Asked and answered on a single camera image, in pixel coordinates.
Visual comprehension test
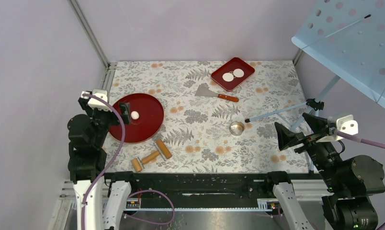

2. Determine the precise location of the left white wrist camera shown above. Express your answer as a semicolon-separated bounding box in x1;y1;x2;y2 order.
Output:
80;89;111;111

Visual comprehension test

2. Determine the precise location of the right round dumpling wrapper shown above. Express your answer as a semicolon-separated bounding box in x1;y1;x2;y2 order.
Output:
233;69;245;78

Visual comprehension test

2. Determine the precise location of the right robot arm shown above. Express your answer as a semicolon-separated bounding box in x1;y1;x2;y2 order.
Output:
274;113;385;230

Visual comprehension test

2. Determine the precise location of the light blue perforated panel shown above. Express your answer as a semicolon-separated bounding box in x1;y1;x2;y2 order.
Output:
292;0;385;108

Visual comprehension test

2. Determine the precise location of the white dough ball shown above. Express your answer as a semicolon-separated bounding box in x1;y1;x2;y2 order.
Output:
131;111;140;120

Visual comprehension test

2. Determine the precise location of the light blue tripod stand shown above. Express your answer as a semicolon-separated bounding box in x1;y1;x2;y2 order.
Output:
244;75;341;173

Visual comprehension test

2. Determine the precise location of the red rectangular tray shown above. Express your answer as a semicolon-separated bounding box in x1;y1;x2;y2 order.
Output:
211;57;255;92

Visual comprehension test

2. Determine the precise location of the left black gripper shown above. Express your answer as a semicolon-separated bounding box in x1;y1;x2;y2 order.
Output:
81;97;130;146

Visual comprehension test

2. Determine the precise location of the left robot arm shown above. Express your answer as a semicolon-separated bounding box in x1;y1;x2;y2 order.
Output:
67;92;131;230

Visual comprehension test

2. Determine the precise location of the round metal cutter ring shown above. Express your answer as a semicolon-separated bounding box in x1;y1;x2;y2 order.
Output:
229;121;246;137

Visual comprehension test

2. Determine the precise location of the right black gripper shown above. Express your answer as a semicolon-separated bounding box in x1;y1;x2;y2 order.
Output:
274;110;347;190

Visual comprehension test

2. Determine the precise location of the scraper with orange handle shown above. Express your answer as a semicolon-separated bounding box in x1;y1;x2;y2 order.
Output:
194;85;239;102

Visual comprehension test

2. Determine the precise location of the floral patterned table mat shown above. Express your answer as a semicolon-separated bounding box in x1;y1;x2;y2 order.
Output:
109;60;305;173

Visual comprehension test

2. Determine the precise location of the wooden double-ended roller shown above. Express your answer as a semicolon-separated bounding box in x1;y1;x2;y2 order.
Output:
131;139;172;173

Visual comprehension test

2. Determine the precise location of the left round dumpling wrapper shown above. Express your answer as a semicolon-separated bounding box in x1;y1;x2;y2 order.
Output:
222;72;235;82

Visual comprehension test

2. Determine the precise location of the purple cable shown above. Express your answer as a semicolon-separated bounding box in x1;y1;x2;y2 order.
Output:
333;129;385;230
80;93;175;230

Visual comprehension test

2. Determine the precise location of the round dumpling wrapper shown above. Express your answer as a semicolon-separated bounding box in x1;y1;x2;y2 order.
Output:
222;72;235;82
233;69;245;78

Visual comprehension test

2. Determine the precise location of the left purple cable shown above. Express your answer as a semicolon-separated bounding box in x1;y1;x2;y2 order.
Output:
80;93;175;230

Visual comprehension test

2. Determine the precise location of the round red tray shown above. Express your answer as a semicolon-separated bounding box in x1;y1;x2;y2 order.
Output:
113;93;164;144

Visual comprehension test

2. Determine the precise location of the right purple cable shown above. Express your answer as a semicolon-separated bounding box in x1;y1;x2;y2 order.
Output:
333;129;385;230

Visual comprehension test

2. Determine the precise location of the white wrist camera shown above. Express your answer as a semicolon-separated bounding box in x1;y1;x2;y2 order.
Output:
80;89;111;111
317;115;359;142

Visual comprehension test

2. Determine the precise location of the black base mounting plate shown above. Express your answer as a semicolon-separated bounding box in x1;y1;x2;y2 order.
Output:
103;171;323;210

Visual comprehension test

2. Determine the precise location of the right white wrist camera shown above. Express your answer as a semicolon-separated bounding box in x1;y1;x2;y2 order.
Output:
317;115;359;142

